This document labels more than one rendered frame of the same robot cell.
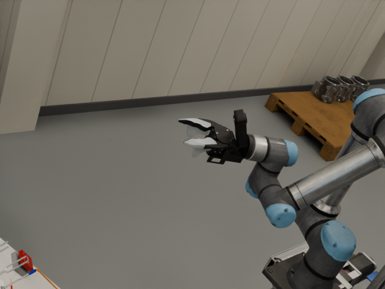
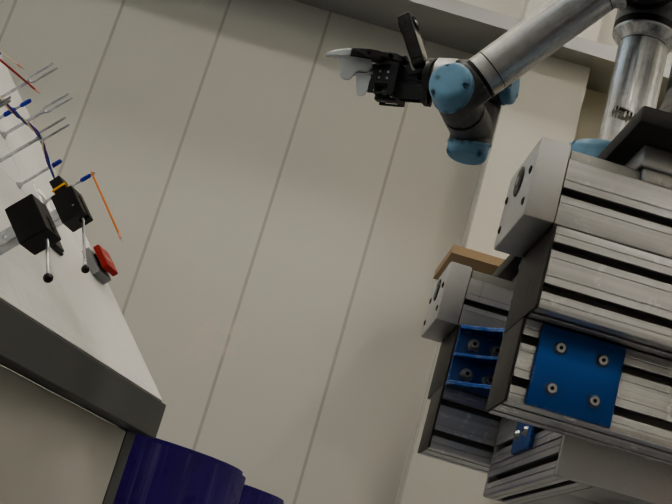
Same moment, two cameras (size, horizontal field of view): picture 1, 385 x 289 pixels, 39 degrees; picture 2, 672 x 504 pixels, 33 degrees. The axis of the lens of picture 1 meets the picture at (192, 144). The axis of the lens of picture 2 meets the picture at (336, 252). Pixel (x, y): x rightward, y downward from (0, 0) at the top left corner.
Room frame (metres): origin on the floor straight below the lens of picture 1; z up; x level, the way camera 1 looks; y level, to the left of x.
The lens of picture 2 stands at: (0.11, -1.59, 0.61)
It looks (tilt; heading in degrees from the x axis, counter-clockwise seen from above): 17 degrees up; 51
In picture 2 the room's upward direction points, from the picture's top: 16 degrees clockwise
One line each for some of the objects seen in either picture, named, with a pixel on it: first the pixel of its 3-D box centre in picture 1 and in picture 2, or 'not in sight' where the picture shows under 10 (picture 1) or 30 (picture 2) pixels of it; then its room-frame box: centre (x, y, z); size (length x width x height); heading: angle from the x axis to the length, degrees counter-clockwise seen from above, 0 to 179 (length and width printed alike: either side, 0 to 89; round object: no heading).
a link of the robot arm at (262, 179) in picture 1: (264, 182); (470, 126); (1.40, -0.24, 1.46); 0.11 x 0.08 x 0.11; 27
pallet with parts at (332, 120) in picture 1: (344, 112); not in sight; (5.43, -1.31, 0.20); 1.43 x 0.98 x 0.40; 142
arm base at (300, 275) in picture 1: (314, 273); not in sight; (1.42, -0.53, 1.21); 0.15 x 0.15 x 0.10
